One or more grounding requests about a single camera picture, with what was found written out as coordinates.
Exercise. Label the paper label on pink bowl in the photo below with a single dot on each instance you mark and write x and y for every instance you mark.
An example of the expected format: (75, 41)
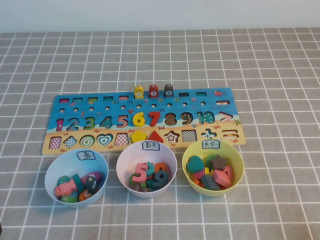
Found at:
(150, 146)

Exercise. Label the blue ocean puzzle board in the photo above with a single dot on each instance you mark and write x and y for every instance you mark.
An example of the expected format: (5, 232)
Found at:
(190, 101)

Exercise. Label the light pink bowl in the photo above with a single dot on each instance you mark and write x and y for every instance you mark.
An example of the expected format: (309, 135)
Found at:
(130, 157)

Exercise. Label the paper label on yellow bowl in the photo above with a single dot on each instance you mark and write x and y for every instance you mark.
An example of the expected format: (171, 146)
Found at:
(210, 144)

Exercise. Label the paper label on blue bowl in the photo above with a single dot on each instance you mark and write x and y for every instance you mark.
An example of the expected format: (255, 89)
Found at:
(86, 155)

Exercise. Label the yellow bowl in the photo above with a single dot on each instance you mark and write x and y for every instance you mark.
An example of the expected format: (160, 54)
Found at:
(235, 160)

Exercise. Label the dark teal fish piece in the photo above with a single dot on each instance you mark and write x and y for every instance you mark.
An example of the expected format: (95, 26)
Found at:
(78, 182)

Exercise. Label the light blue bowl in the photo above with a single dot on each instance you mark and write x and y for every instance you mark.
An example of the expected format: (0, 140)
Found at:
(62, 165)

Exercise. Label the red wooden number seven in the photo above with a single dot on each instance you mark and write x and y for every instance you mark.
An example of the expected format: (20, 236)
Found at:
(155, 114)

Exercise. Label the red wooden triangle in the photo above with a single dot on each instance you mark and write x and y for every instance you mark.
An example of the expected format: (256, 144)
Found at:
(156, 138)

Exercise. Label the yellow wooden number six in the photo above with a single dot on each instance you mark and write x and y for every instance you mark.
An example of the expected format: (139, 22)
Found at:
(137, 118)

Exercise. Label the yellow wooden pentagon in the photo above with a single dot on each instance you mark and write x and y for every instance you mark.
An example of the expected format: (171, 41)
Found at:
(139, 137)

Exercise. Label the red fish peg number seven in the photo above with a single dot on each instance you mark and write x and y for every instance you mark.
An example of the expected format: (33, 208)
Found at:
(153, 92)

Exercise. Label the yellow fish peg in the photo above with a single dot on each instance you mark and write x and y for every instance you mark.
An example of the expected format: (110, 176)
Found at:
(138, 92)

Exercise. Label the orange wooden number zero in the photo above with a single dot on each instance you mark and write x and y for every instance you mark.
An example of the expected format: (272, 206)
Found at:
(160, 166)

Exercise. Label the teal wooden number three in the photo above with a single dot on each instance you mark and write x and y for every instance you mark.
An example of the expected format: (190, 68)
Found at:
(151, 170)

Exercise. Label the teal wooden heart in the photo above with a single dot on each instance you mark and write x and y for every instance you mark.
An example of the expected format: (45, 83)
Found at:
(195, 163)

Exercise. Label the pink wooden number five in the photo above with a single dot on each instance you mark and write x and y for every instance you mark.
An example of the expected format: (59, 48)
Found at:
(138, 178)

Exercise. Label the dark teal number nine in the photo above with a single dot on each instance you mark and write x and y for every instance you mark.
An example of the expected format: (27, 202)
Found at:
(160, 184)

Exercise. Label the green wooden number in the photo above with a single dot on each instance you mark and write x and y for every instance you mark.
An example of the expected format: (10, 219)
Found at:
(131, 180)

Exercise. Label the pink wooden round shape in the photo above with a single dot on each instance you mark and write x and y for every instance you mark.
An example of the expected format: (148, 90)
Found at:
(198, 175)

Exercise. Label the yellow wooden plus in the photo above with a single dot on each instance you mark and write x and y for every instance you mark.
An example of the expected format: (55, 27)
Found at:
(207, 171)

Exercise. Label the brown wooden star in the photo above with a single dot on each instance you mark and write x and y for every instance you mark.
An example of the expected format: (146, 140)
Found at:
(218, 162)

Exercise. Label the orange wooden shape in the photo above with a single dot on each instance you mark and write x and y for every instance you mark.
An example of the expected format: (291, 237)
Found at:
(197, 183)

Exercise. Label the grey wooden rectangle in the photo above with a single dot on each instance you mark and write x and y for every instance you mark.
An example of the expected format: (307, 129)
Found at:
(210, 182)

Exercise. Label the coral wooden trapezoid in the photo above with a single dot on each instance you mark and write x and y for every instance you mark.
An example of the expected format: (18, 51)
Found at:
(221, 177)

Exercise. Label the purple wooden fish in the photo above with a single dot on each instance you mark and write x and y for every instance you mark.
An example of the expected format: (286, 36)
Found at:
(96, 176)

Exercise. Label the red wooden shape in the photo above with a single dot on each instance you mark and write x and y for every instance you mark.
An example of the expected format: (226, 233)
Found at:
(230, 172)

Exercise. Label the black wooden fish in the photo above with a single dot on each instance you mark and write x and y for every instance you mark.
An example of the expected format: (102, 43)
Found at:
(91, 185)

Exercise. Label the orange wooden fish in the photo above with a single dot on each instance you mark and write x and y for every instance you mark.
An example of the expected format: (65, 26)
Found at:
(85, 195)

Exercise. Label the teal wooden fish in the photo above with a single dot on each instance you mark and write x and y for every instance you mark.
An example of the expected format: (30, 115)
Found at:
(63, 180)

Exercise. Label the pink striped wooden fish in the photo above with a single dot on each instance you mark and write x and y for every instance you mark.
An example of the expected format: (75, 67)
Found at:
(63, 189)

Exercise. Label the green wooden fish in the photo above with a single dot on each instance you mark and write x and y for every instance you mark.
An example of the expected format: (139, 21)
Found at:
(68, 199)

